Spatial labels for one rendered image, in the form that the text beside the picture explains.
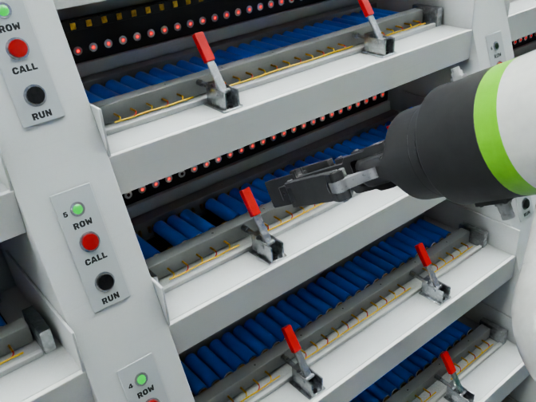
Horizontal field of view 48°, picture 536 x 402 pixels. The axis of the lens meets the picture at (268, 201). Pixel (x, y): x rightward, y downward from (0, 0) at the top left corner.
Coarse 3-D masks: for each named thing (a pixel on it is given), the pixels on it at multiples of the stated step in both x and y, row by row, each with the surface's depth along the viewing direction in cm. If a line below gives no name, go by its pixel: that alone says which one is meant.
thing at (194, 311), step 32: (416, 96) 104; (320, 128) 96; (256, 160) 90; (160, 192) 81; (384, 192) 85; (320, 224) 79; (352, 224) 79; (384, 224) 83; (288, 256) 73; (320, 256) 76; (160, 288) 61; (192, 288) 69; (224, 288) 69; (256, 288) 70; (288, 288) 74; (192, 320) 66; (224, 320) 69
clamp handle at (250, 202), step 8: (240, 192) 72; (248, 192) 72; (248, 200) 72; (248, 208) 72; (256, 208) 72; (256, 216) 72; (256, 224) 72; (264, 224) 73; (264, 232) 72; (264, 240) 72
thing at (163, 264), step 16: (272, 208) 79; (288, 208) 81; (224, 224) 76; (240, 224) 76; (192, 240) 73; (208, 240) 73; (224, 240) 75; (160, 256) 71; (176, 256) 71; (192, 256) 73; (160, 272) 70
